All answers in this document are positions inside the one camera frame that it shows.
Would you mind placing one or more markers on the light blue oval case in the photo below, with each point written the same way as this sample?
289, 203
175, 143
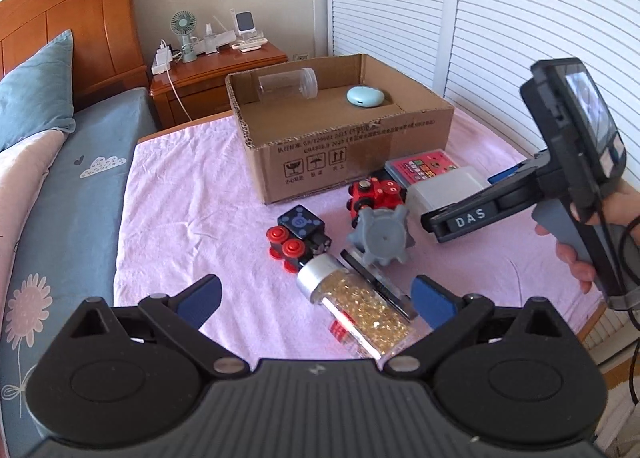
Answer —
366, 95

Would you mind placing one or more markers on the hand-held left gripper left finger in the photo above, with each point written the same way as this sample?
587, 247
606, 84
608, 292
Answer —
202, 300

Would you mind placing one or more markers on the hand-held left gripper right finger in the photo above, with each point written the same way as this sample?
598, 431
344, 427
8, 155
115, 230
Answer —
430, 300

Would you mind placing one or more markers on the white wall outlet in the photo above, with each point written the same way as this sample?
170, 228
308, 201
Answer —
301, 57

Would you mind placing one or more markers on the gold bead bottle silver cap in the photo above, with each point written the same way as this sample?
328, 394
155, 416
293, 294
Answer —
350, 303

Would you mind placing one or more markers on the white plastic box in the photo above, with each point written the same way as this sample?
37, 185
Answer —
440, 190

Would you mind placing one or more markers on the brown cardboard box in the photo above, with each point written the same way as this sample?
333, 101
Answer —
300, 158

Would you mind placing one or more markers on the white remote control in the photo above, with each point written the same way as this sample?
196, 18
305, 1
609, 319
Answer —
248, 44

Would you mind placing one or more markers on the black slab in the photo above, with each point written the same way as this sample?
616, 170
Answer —
385, 295

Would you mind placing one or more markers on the pink card box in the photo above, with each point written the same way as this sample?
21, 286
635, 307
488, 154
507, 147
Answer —
425, 166

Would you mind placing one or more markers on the blue pillow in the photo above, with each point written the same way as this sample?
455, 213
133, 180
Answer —
35, 88

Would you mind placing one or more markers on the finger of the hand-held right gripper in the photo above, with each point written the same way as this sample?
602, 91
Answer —
465, 220
510, 172

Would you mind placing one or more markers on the wooden bed headboard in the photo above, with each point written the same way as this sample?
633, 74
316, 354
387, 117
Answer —
75, 13

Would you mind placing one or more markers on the black cube toy red wheels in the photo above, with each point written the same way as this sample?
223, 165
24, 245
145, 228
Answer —
300, 223

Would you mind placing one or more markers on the phone on white stand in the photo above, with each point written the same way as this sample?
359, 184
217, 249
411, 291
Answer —
244, 22

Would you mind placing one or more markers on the red toy train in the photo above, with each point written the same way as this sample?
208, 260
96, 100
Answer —
380, 193

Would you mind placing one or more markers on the small clear spray bottle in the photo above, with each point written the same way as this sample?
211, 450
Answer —
210, 41

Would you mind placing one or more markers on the person's right hand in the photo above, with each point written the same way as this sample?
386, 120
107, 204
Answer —
625, 208

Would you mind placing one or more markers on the clear plastic jar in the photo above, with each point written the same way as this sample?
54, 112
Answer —
285, 84

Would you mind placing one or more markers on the small green desk fan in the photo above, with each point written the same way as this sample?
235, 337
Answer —
183, 23

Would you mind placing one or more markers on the wooden nightstand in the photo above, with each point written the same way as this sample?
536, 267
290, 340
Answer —
210, 73

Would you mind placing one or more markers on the pink pillow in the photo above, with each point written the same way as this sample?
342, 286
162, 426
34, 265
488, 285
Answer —
20, 178

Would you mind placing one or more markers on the blue printed bedsheet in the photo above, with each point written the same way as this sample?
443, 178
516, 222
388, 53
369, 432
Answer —
75, 218

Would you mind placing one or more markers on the white power strip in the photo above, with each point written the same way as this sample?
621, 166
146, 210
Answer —
161, 61

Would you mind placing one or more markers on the grey rubber animal toy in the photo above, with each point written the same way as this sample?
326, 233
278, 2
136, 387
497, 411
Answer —
380, 238

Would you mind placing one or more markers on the pink blanket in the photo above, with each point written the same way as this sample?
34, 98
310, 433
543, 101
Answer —
200, 198

